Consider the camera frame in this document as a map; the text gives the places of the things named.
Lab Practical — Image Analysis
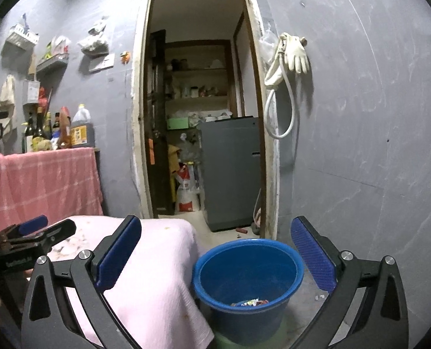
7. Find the cooking oil jug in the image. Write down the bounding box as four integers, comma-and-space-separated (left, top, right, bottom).
71, 104, 95, 149

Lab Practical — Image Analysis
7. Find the cream rubber glove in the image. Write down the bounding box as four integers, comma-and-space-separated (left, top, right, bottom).
283, 33, 311, 75

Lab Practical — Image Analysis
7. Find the wall switch and socket panel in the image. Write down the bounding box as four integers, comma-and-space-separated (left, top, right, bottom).
89, 54, 116, 73

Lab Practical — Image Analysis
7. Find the yellow packet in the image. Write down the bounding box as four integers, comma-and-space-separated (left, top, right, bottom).
31, 138, 53, 152

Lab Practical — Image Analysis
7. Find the wooden shelf unit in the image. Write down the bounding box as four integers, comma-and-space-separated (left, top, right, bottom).
164, 40, 235, 117

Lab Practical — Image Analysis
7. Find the green box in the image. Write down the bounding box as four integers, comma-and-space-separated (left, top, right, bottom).
166, 117, 191, 131

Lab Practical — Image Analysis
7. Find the yellow bag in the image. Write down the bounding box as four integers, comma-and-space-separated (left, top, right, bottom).
168, 145, 182, 175

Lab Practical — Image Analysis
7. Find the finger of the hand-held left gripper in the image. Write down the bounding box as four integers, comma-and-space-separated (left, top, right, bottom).
12, 220, 77, 251
0, 215, 49, 242

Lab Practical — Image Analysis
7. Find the white shower hose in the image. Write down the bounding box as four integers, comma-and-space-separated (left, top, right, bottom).
264, 34, 296, 139

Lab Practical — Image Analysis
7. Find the white wall basket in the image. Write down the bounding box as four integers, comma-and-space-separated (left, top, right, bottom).
2, 15, 40, 57

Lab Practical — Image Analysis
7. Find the hanging plastic bag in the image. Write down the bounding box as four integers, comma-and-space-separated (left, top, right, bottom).
78, 16, 110, 57

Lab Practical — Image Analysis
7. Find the beige rag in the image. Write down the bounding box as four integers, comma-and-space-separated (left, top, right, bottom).
0, 74, 17, 137

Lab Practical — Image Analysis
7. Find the pink tablecloth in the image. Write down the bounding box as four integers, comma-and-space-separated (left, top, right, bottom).
50, 215, 216, 349

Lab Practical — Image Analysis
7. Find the grey plastic bag bundle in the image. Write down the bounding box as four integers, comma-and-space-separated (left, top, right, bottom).
181, 133, 202, 163

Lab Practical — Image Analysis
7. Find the red seasoning packet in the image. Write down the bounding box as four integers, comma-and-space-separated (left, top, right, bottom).
52, 35, 71, 59

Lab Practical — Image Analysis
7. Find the washing machine drain hose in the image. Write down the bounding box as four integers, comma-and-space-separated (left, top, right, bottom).
253, 189, 263, 223

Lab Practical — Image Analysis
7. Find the wooden door frame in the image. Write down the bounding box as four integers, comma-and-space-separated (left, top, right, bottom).
131, 0, 279, 241

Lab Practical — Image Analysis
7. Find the dark wooden door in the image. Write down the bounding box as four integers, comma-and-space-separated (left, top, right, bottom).
146, 29, 176, 216

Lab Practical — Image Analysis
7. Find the grey washing machine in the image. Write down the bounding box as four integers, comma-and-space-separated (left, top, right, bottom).
197, 116, 266, 232

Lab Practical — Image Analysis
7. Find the pink checked cloth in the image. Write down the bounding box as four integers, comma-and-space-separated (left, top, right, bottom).
0, 148, 104, 231

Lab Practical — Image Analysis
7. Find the white red rice sack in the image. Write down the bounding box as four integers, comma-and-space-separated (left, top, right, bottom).
175, 163, 201, 212

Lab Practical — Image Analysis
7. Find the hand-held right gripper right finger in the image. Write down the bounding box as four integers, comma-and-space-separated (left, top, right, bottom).
290, 216, 409, 349

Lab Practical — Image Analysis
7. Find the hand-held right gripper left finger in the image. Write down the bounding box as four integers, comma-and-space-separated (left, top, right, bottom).
21, 214, 142, 349

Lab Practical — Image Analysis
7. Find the blue plastic bucket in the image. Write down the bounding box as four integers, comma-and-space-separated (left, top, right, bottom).
191, 239, 305, 346

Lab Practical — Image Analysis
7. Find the dark glass bottle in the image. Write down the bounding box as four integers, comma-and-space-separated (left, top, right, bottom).
33, 107, 45, 141
24, 113, 36, 153

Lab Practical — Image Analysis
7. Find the wall shelf rack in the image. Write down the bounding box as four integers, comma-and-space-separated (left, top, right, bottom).
36, 54, 70, 77

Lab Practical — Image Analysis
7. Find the brown red standing pouch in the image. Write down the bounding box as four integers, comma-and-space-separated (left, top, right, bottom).
58, 106, 72, 149

